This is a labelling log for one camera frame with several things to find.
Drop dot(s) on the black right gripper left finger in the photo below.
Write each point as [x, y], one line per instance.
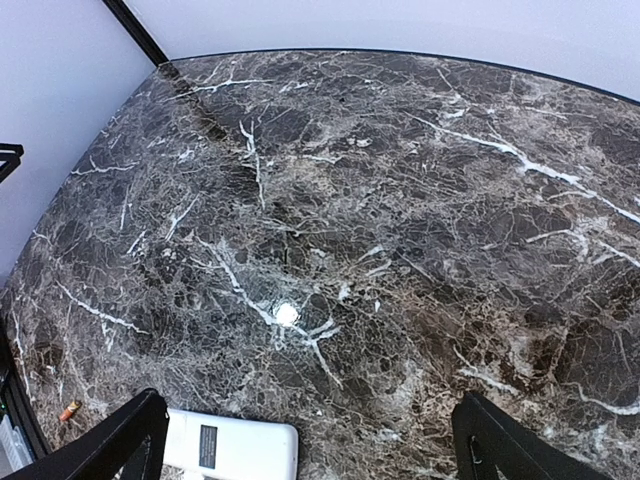
[128, 444]

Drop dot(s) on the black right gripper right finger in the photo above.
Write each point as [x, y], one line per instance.
[489, 443]

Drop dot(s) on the orange AA battery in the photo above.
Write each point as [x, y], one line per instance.
[70, 410]

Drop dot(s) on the white remote control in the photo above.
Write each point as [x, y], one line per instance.
[215, 447]

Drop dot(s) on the black corner frame post left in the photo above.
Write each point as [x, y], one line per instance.
[136, 31]

